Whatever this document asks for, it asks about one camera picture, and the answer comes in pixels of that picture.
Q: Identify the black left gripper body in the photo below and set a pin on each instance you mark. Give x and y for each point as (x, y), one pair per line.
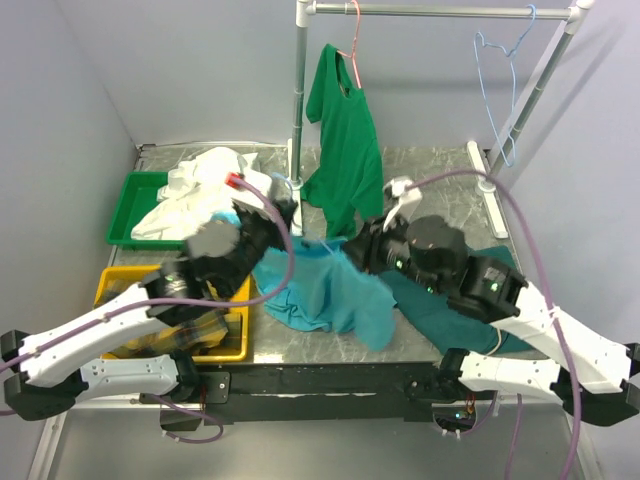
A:
(257, 235)

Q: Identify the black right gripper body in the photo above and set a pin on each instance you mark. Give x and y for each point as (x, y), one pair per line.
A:
(389, 250)

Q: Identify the blue wire hanger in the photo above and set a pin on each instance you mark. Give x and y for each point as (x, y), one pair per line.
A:
(330, 245)
(480, 42)

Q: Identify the light blue t shirt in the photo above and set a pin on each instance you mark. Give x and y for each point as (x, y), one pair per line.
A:
(326, 292)

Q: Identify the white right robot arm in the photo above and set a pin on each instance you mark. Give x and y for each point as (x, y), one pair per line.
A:
(582, 371)

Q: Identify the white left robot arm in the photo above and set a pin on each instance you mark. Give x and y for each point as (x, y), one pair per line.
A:
(51, 372)

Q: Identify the green t shirt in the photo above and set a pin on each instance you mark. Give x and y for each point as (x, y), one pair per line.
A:
(349, 180)

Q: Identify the white shirt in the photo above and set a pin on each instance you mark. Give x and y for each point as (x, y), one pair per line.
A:
(196, 190)

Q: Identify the dark teal garment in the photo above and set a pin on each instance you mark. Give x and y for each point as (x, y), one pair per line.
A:
(443, 327)

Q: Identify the yellow plaid cloth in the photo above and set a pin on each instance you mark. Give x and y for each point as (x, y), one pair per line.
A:
(209, 334)

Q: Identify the green plastic tray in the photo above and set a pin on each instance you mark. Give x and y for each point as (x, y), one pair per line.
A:
(138, 197)

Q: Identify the yellow plastic bin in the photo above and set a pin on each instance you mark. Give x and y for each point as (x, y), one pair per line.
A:
(114, 280)

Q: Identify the grey white clothes rack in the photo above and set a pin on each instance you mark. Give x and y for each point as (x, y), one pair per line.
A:
(573, 18)

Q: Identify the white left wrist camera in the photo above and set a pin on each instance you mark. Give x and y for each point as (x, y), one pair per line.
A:
(239, 195)

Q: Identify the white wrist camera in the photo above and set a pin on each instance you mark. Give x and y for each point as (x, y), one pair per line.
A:
(404, 198)
(239, 195)

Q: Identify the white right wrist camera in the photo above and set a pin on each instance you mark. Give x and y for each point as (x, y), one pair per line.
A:
(404, 198)

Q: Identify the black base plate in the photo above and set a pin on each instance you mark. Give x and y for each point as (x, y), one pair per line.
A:
(235, 393)

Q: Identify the pink wire hanger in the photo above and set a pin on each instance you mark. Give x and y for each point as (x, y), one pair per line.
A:
(353, 54)

